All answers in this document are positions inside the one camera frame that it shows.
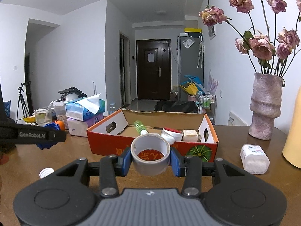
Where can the camera tripod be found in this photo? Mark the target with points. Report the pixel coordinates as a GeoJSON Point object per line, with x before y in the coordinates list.
{"type": "Point", "coordinates": [21, 103]}

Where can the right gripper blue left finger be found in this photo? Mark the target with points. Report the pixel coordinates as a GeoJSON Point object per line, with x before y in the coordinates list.
{"type": "Point", "coordinates": [114, 165]}

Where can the clear plastic food container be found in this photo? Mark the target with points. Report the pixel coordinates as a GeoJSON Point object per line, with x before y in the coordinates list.
{"type": "Point", "coordinates": [59, 108]}

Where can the white bottle cap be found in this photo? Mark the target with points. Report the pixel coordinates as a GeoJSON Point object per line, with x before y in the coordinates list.
{"type": "Point", "coordinates": [45, 172]}

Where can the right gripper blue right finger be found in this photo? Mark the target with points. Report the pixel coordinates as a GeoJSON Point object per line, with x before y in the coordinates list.
{"type": "Point", "coordinates": [189, 166]}

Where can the white cotton swab box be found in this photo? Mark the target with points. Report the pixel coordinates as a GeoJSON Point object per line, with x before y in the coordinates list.
{"type": "Point", "coordinates": [254, 160]}

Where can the white umbrella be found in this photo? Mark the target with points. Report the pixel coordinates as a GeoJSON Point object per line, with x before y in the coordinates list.
{"type": "Point", "coordinates": [200, 52]}

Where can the dark entrance door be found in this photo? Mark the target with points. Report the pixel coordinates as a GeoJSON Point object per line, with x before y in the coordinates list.
{"type": "Point", "coordinates": [153, 69]}

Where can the glass cup with straw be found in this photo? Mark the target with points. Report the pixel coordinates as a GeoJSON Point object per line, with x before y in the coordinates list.
{"type": "Point", "coordinates": [43, 115]}

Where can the grey refrigerator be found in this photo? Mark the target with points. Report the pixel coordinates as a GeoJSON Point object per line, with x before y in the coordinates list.
{"type": "Point", "coordinates": [188, 48]}

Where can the green spray bottle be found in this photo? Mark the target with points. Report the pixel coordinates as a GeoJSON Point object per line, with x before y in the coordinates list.
{"type": "Point", "coordinates": [140, 128]}

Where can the white throat spray bottle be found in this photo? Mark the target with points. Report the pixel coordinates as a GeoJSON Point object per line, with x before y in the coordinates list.
{"type": "Point", "coordinates": [168, 137]}

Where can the orange fruit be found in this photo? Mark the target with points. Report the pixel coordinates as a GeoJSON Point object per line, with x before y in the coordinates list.
{"type": "Point", "coordinates": [60, 124]}

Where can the black device on container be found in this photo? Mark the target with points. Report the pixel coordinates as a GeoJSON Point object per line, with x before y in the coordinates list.
{"type": "Point", "coordinates": [71, 93]}

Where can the yellow box on refrigerator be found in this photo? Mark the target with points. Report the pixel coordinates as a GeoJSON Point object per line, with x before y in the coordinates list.
{"type": "Point", "coordinates": [192, 30]}

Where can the wire rack with bottles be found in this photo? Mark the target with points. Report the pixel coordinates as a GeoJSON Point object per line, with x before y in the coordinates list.
{"type": "Point", "coordinates": [207, 105]}

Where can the purple white tissue pack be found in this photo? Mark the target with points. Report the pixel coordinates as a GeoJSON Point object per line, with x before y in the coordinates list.
{"type": "Point", "coordinates": [79, 128]}

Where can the yellow blue bags pile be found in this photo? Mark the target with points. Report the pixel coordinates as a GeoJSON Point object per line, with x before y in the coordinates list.
{"type": "Point", "coordinates": [192, 85]}

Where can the red white lint brush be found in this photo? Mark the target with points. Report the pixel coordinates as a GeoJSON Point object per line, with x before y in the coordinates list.
{"type": "Point", "coordinates": [177, 134]}

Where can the pink ceramic vase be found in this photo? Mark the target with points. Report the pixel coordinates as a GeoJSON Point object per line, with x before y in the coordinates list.
{"type": "Point", "coordinates": [266, 100]}

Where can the blue tissue pack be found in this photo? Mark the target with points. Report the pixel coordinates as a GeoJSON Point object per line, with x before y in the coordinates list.
{"type": "Point", "coordinates": [85, 108]}

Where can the yellow thermos jug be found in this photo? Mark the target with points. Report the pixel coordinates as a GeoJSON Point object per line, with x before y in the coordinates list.
{"type": "Point", "coordinates": [292, 147]}

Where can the dried pink roses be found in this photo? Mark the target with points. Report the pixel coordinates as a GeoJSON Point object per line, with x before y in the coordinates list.
{"type": "Point", "coordinates": [252, 36]}

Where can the white tape roll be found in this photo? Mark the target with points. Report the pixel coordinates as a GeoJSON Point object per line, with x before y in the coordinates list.
{"type": "Point", "coordinates": [151, 154]}

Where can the cream cube charger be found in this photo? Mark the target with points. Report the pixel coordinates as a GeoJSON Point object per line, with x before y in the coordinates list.
{"type": "Point", "coordinates": [190, 136]}

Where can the blue gear-shaped lid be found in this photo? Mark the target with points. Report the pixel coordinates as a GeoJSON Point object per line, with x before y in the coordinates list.
{"type": "Point", "coordinates": [53, 137]}

